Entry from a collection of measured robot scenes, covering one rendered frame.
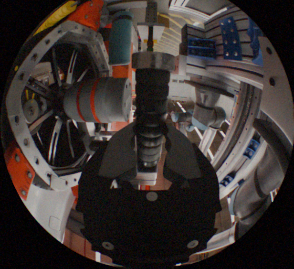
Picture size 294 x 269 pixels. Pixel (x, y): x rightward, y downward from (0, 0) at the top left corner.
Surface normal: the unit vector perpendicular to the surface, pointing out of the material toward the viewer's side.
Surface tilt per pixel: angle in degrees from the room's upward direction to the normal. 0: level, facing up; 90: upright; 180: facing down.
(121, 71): 90
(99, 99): 109
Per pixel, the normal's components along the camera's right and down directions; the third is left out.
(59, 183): 1.00, 0.04
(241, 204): -0.99, 0.02
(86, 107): -0.01, 0.44
